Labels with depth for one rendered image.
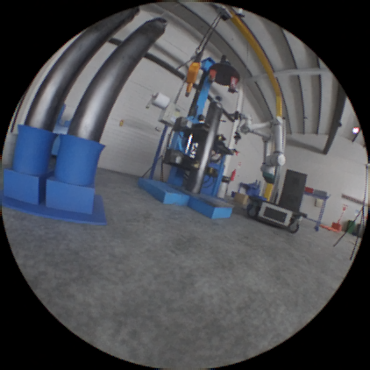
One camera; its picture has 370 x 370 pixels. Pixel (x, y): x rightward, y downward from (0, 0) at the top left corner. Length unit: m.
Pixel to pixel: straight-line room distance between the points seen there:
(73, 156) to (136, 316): 0.64
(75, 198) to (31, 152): 0.35
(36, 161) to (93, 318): 0.68
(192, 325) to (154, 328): 0.09
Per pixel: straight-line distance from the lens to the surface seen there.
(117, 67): 0.84
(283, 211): 1.87
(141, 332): 0.34
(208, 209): 1.27
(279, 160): 1.84
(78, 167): 0.67
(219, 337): 0.38
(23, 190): 0.81
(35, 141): 0.77
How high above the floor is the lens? 0.32
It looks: 4 degrees down
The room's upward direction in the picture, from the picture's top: 16 degrees clockwise
